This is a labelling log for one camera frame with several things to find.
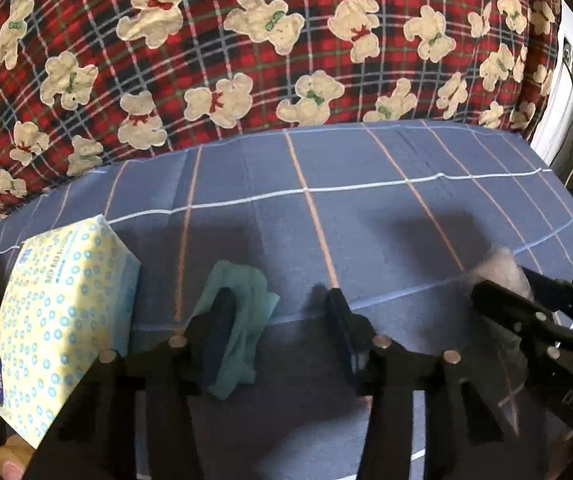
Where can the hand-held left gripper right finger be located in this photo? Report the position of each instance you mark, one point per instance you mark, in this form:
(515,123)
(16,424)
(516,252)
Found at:
(340,332)

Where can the clear bag of cotton balls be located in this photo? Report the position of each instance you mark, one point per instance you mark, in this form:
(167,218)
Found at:
(504,265)

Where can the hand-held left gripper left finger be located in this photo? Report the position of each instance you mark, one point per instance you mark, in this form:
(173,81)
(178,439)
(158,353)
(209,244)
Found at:
(217,342)

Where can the round gold tin pink label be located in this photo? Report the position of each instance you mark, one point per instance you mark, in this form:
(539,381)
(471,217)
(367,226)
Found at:
(14,461)

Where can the teal cloth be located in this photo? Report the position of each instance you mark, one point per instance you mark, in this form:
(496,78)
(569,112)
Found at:
(247,285)

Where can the wall socket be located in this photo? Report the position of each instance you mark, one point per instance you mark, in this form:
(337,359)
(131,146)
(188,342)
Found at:
(568,57)

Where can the red plaid bear print blanket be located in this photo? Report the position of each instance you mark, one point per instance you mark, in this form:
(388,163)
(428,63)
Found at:
(266,50)

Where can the yellow blue dotted tissue pack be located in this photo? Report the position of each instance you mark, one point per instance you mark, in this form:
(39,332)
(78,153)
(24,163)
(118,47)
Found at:
(56,310)

